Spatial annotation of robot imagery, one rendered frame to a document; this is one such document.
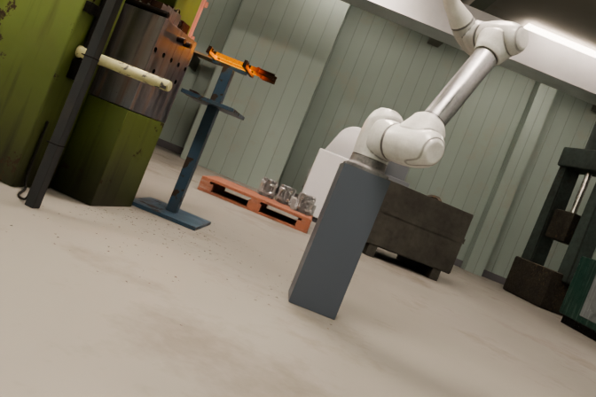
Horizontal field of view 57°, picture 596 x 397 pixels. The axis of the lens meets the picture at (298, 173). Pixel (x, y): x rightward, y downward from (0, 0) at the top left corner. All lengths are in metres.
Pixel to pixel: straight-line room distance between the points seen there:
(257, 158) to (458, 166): 3.52
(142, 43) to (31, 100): 0.54
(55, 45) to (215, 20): 7.43
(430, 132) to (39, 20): 1.65
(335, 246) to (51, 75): 1.34
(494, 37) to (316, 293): 1.24
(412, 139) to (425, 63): 7.80
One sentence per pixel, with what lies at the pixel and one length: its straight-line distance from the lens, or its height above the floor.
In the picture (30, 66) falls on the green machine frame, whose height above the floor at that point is 0.49.
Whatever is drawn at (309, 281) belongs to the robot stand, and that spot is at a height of 0.11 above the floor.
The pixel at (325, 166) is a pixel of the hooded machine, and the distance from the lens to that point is 6.56.
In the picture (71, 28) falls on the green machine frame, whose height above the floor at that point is 0.69.
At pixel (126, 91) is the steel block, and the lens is 2.63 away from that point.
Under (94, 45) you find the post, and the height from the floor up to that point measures 0.65.
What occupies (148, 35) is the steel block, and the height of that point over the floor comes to 0.81.
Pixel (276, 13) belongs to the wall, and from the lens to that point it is 8.79.
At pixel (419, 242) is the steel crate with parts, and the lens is 5.48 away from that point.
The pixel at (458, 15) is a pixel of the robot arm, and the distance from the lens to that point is 2.48.
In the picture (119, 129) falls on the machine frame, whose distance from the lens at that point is 2.61.
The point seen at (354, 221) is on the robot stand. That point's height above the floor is 0.39.
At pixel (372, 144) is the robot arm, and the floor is 0.71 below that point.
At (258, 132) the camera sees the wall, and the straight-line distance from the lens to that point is 8.50.
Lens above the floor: 0.50
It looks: level
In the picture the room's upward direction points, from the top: 22 degrees clockwise
